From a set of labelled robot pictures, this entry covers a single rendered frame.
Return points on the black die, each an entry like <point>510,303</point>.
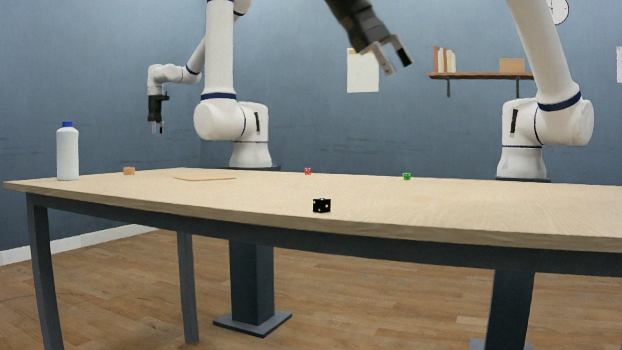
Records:
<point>321,205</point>

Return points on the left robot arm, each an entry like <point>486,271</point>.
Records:
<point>561,117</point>

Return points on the white plastic bottle with blue cap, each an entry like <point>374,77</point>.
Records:
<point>67,152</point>

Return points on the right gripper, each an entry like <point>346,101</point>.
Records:
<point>155,107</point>

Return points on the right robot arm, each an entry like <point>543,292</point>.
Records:
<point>218,117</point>

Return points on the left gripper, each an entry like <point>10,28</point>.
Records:
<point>363,29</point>

